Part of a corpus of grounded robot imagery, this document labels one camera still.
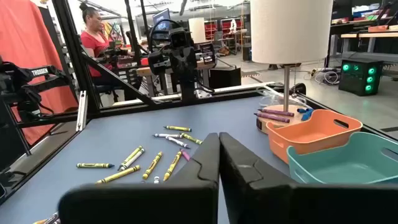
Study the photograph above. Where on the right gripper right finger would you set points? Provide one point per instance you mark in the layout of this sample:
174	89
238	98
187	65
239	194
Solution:
311	205

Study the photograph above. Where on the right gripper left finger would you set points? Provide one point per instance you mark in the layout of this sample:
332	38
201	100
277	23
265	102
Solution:
140	205

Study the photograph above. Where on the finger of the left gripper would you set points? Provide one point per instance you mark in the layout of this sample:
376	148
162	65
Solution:
178	65
189	65

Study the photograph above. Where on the yellow wrapper crayon green tip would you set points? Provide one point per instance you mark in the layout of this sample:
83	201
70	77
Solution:
178	128
131	155
94	165

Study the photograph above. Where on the purple crayon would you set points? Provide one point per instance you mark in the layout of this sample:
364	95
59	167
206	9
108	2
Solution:
272	117
185	154
276	112

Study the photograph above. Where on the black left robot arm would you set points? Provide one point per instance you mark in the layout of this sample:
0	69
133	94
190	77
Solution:
188	90

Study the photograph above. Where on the white cylindrical lampshade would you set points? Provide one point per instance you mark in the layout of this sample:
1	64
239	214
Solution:
196	30

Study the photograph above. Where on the black box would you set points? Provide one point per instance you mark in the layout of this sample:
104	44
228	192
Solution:
224	77

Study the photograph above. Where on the computer monitor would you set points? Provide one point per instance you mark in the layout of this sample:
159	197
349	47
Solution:
161	18

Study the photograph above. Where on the red storage shelves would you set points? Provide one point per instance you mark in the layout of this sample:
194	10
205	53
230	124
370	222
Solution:
217	28

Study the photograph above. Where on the teal plastic bin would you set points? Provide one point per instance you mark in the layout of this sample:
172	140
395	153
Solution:
342	165

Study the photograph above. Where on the person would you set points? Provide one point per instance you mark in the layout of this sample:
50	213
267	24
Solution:
93	43

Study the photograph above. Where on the orange plastic bin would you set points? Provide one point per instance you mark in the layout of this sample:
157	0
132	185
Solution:
311	137

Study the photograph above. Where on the small blue rubber piece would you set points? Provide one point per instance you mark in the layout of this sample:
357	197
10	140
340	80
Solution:
302	110
307	116

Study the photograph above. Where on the silver aluminium bar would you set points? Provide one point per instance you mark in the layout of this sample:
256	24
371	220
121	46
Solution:
81	110

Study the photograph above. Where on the orange fabric screen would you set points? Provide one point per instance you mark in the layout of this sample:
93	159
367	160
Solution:
25	37

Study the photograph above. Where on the black computer green lights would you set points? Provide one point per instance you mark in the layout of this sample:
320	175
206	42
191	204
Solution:
360	76

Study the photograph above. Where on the wooden desk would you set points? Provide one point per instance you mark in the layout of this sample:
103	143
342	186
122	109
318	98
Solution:
367	35

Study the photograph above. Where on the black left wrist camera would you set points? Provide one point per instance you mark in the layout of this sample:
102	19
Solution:
178	39

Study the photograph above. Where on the black aluminium table frame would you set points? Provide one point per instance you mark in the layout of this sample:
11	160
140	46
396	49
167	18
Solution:
76	56

